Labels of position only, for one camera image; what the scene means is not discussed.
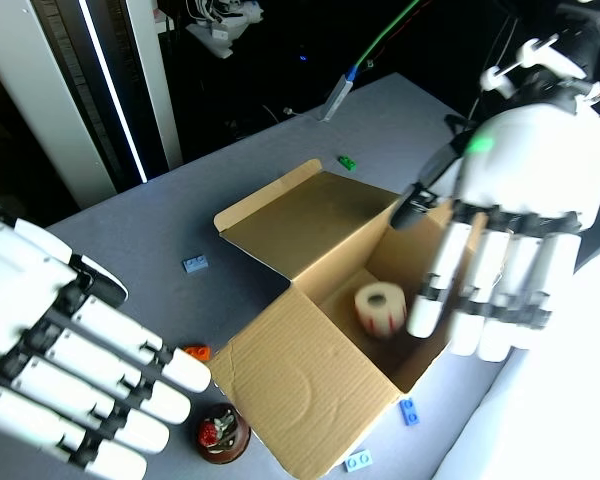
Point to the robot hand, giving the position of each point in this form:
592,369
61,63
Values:
20,300
530,160

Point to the white cabinet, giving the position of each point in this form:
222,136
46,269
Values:
25,75

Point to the white draped cloth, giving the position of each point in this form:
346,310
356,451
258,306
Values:
555,425

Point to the grey table cloth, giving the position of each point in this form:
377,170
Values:
155,225

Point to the white plastic clutter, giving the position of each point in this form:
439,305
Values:
220,37

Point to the green toy brick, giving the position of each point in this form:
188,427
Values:
347,163

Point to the brown round toy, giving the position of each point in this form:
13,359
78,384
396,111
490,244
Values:
225,440

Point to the light blue toy brick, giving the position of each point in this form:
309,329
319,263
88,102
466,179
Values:
358,460

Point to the small orange toy brick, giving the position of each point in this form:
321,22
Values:
198,352

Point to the cream roll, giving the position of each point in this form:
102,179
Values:
380,315

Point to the white LED light strip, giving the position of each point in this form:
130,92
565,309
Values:
112,92

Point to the cardboard box with flaps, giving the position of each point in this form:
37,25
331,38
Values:
290,380

